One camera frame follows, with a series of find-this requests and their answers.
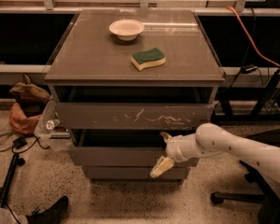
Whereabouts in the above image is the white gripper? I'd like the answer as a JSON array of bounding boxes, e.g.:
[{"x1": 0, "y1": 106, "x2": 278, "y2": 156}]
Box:
[{"x1": 150, "y1": 132, "x2": 199, "y2": 178}]

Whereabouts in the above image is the grey drawer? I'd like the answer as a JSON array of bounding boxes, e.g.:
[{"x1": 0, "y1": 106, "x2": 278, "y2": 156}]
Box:
[
  {"x1": 57, "y1": 103, "x2": 214, "y2": 130},
  {"x1": 67, "y1": 129, "x2": 200, "y2": 168},
  {"x1": 82, "y1": 166, "x2": 189, "y2": 181}
]

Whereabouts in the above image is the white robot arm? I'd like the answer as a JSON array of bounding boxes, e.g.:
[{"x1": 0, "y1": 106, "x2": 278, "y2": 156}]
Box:
[{"x1": 150, "y1": 123, "x2": 280, "y2": 184}]

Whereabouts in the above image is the grey bottom drawer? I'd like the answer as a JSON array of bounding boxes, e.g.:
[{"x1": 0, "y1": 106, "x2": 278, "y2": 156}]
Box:
[{"x1": 82, "y1": 166, "x2": 189, "y2": 181}]

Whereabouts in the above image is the grey drawer cabinet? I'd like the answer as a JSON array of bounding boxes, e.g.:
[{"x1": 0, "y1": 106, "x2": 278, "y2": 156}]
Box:
[{"x1": 44, "y1": 8, "x2": 226, "y2": 185}]

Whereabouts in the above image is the grey top drawer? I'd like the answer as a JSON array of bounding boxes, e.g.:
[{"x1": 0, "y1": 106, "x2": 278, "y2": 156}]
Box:
[{"x1": 57, "y1": 103, "x2": 214, "y2": 130}]

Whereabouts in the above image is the green yellow sponge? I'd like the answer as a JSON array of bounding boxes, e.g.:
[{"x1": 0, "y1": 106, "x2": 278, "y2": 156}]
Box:
[{"x1": 131, "y1": 48, "x2": 166, "y2": 71}]

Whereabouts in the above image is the black metal stand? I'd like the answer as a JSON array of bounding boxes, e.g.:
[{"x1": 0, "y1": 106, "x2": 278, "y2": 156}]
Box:
[{"x1": 211, "y1": 68, "x2": 280, "y2": 123}]

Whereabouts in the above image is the black power adapter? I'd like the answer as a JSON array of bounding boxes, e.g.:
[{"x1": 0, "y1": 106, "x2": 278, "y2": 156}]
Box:
[{"x1": 241, "y1": 64, "x2": 258, "y2": 74}]

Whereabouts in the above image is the clear plastic bin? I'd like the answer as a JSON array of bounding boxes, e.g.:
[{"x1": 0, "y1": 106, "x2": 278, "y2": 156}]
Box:
[{"x1": 35, "y1": 100, "x2": 72, "y2": 151}]

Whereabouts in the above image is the black office chair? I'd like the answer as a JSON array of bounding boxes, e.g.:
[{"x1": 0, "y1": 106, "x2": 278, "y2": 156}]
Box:
[{"x1": 210, "y1": 131, "x2": 280, "y2": 224}]

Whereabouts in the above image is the white bowl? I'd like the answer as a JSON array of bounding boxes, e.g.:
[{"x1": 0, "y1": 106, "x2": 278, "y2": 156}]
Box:
[{"x1": 109, "y1": 20, "x2": 145, "y2": 41}]

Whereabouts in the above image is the black shoe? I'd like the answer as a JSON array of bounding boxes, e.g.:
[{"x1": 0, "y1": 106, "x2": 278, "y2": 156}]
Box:
[{"x1": 26, "y1": 196, "x2": 69, "y2": 224}]

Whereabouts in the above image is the brown cloth bag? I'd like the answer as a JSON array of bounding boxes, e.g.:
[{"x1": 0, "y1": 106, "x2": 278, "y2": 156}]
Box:
[{"x1": 9, "y1": 74, "x2": 50, "y2": 117}]

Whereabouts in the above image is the black floor adapter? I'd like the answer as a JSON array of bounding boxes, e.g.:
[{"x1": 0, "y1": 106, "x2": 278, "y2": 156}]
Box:
[{"x1": 13, "y1": 136, "x2": 27, "y2": 149}]

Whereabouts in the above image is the orange cloth bag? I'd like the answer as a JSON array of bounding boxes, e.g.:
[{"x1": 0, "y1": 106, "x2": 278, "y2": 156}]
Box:
[{"x1": 8, "y1": 103, "x2": 41, "y2": 134}]

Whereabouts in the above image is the black stand leg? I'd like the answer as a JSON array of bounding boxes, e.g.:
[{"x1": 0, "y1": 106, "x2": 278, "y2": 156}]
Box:
[{"x1": 0, "y1": 153, "x2": 25, "y2": 207}]

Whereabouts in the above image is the orange cable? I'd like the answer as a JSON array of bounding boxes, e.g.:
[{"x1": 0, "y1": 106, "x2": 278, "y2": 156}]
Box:
[{"x1": 225, "y1": 5, "x2": 280, "y2": 68}]

